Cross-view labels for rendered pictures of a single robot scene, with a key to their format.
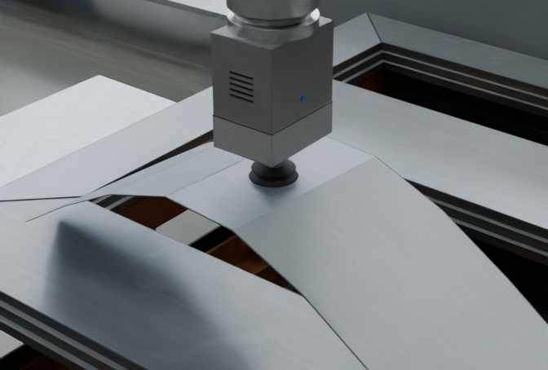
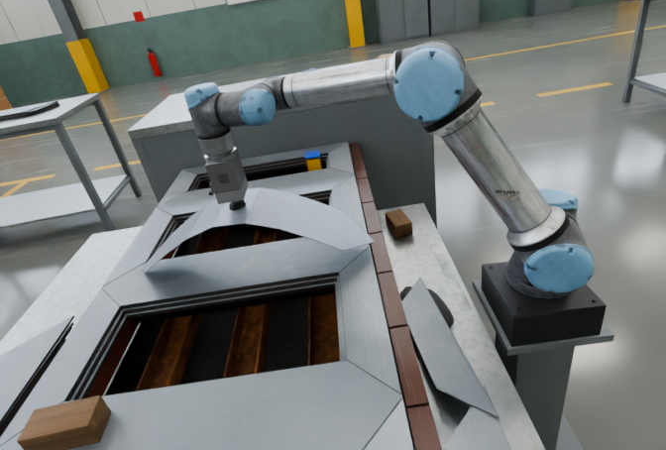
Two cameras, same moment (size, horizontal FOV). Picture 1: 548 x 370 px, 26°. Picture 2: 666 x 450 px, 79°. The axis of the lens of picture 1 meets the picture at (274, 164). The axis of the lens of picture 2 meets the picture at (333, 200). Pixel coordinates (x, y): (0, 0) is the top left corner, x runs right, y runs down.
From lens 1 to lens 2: 0.35 m
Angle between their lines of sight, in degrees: 32
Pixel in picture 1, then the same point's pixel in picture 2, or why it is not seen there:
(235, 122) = (224, 191)
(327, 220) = (265, 208)
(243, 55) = (220, 168)
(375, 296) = (294, 220)
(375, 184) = (267, 194)
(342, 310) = (290, 227)
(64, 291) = (172, 287)
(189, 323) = (225, 271)
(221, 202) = (231, 219)
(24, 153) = (89, 271)
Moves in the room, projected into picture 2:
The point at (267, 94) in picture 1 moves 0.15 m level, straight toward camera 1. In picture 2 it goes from (234, 175) to (270, 192)
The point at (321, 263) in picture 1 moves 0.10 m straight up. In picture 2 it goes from (275, 219) to (265, 182)
